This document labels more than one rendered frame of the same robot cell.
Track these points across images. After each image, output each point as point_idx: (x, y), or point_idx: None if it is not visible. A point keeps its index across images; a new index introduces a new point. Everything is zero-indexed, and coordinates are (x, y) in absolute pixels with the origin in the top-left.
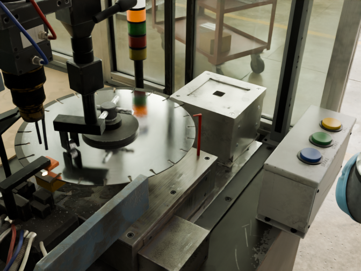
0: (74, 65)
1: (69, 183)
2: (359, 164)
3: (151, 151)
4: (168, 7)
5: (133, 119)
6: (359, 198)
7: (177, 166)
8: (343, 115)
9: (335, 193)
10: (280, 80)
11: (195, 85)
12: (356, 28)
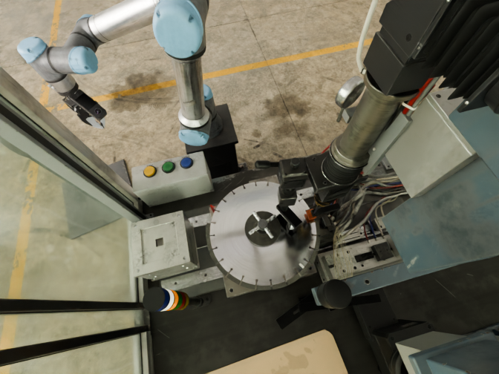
0: (295, 189)
1: None
2: (202, 123)
3: (257, 196)
4: (97, 335)
5: (247, 223)
6: (208, 128)
7: None
8: (134, 173)
9: (206, 140)
10: (128, 209)
11: (161, 263)
12: (93, 152)
